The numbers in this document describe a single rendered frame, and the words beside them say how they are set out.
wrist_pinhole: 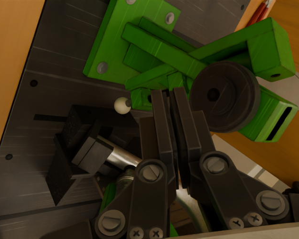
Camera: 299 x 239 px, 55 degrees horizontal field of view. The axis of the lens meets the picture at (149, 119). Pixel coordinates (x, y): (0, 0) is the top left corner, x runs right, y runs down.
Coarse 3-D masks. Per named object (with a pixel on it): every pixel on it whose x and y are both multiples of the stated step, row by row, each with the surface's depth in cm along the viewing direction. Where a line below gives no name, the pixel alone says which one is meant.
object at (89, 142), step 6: (96, 120) 46; (96, 126) 45; (90, 132) 43; (96, 132) 44; (84, 138) 45; (90, 138) 42; (84, 144) 43; (90, 144) 43; (78, 150) 44; (84, 150) 43; (78, 156) 44; (72, 162) 44; (78, 162) 44
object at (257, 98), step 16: (224, 64) 29; (240, 64) 29; (208, 80) 29; (224, 80) 28; (240, 80) 28; (256, 80) 28; (192, 96) 32; (208, 96) 29; (224, 96) 28; (240, 96) 28; (256, 96) 28; (208, 112) 29; (224, 112) 28; (240, 112) 28; (224, 128) 29; (240, 128) 29
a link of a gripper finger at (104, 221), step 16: (160, 96) 13; (160, 112) 12; (144, 128) 13; (160, 128) 12; (144, 144) 12; (160, 144) 11; (176, 144) 11; (160, 160) 11; (176, 160) 11; (176, 176) 12; (128, 192) 11; (176, 192) 12; (112, 208) 10; (128, 208) 10; (96, 224) 10; (112, 224) 9
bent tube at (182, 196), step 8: (112, 144) 46; (112, 152) 45; (120, 152) 45; (128, 152) 47; (112, 160) 45; (120, 160) 45; (128, 160) 46; (136, 160) 46; (120, 168) 47; (184, 192) 48; (176, 200) 48; (184, 200) 48; (192, 200) 48; (184, 208) 48; (192, 208) 47; (192, 216) 47; (200, 216) 46; (200, 224) 45; (200, 232) 45
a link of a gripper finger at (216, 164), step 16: (208, 160) 11; (224, 160) 11; (208, 176) 10; (224, 176) 10; (240, 176) 10; (208, 192) 10; (224, 192) 10; (240, 192) 10; (208, 208) 12; (224, 208) 9; (240, 208) 9; (256, 208) 9; (208, 224) 11; (224, 224) 9; (240, 224) 9; (256, 224) 9
